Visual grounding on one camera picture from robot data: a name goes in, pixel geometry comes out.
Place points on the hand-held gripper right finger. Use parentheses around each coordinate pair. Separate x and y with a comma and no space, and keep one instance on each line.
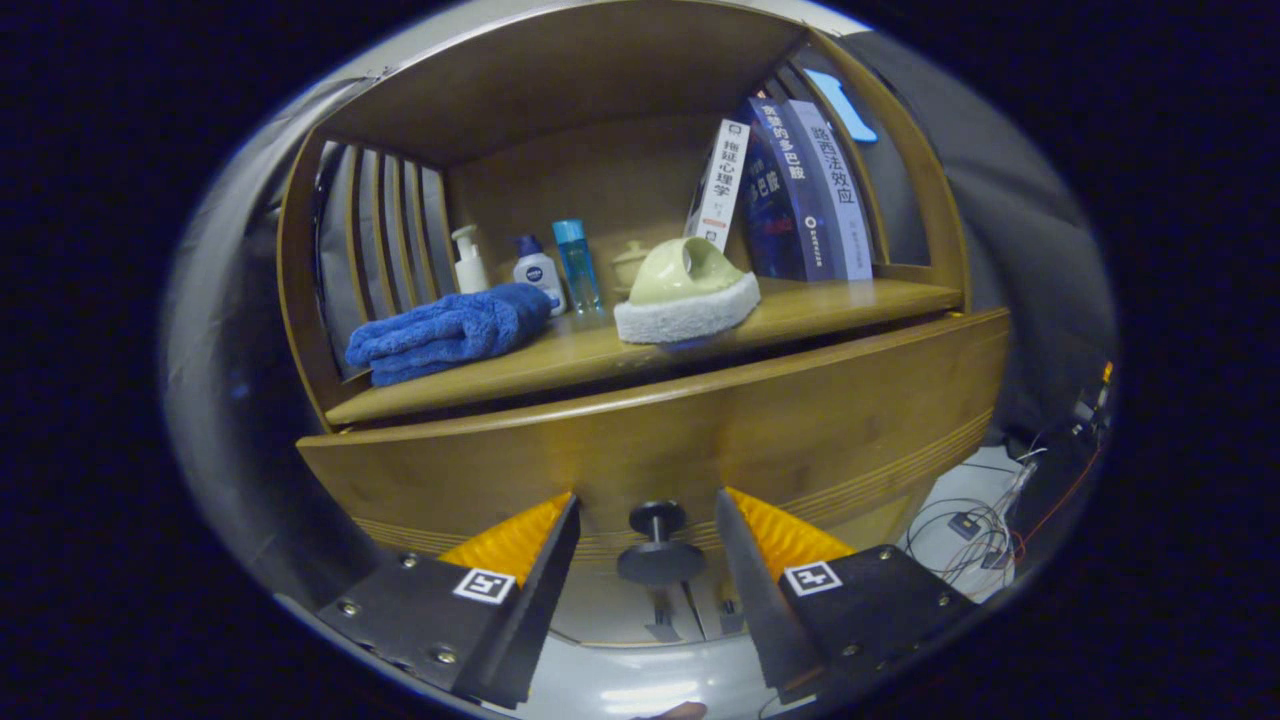
(755,600)

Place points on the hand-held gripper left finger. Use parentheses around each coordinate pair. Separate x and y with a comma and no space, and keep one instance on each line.
(540,610)

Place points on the black round drawer knob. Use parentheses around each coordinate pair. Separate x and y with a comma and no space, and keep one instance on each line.
(660,562)

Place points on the wooden drawer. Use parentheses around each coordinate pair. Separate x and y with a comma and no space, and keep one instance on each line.
(650,440)

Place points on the pale green scrubbing brush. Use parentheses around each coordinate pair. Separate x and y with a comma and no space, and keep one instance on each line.
(690,275)

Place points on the wooden cabinet door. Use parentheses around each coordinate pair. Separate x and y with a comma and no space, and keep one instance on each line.
(712,605)
(600,610)

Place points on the wooden countertop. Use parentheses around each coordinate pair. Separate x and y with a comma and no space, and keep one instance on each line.
(830,300)

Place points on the wooden cabinet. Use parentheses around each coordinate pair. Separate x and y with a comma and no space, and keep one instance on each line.
(560,70)

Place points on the blue folded towel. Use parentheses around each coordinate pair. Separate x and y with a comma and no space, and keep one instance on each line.
(450,330)

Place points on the black equipment box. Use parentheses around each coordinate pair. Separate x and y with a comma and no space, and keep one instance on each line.
(1060,470)

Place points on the white bottle with blue cap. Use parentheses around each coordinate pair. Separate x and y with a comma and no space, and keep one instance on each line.
(538,272)

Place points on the clear blue bottle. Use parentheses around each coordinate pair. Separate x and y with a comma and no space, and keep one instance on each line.
(578,265)

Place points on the white pump bottle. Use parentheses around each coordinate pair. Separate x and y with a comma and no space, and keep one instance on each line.
(470,270)

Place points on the cream lidded teacup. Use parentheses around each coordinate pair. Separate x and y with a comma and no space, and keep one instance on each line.
(628,265)

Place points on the black device with orange tip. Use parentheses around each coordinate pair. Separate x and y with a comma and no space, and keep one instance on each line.
(1100,385)

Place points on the dark blue book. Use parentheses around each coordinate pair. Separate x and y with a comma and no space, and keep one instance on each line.
(795,190)

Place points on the pale blue book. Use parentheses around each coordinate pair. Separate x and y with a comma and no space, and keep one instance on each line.
(840,190)

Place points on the white book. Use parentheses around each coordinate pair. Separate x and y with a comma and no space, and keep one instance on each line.
(725,180)

